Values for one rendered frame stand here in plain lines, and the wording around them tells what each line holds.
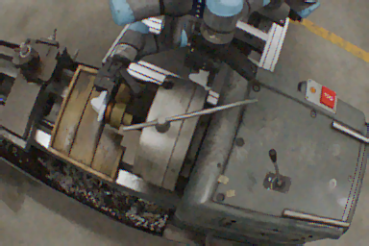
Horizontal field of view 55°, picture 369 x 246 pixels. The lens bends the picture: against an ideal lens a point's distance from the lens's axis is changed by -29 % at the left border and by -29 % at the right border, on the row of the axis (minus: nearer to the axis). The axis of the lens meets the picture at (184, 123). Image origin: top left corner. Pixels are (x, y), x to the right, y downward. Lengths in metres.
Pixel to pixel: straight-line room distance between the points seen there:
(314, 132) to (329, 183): 0.18
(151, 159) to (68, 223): 1.31
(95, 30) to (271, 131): 1.78
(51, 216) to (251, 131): 1.56
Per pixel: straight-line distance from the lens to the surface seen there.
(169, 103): 1.28
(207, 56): 1.07
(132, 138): 1.38
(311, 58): 2.92
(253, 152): 1.24
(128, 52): 1.47
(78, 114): 1.66
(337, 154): 1.33
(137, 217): 1.88
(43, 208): 2.55
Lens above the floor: 2.43
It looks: 72 degrees down
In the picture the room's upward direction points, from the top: 11 degrees clockwise
